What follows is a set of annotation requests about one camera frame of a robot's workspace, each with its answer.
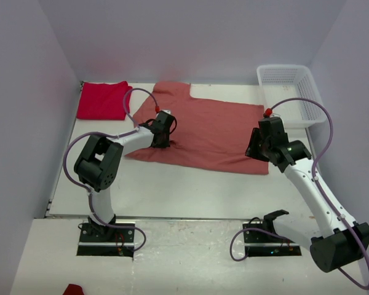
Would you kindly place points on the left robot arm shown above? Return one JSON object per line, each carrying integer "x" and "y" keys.
{"x": 98, "y": 163}

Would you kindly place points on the white plastic basket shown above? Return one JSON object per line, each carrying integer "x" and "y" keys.
{"x": 281, "y": 82}

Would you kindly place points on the salmon pink t shirt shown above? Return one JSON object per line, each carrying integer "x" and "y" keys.
{"x": 209, "y": 134}

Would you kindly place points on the folded red t shirt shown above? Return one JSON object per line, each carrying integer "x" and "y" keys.
{"x": 102, "y": 101}

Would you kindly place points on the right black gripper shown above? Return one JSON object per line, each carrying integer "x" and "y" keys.
{"x": 251, "y": 150}

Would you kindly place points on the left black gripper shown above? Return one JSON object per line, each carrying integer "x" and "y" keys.
{"x": 164, "y": 144}

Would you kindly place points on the red cloth at bottom edge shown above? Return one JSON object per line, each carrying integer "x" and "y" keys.
{"x": 73, "y": 289}

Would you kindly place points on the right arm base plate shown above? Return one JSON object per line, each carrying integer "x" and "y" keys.
{"x": 259, "y": 244}

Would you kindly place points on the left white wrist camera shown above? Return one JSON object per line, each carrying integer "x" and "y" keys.
{"x": 166, "y": 111}

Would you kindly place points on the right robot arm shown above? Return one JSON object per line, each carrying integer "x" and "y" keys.
{"x": 333, "y": 237}

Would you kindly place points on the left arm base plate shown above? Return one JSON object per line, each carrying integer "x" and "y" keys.
{"x": 100, "y": 241}

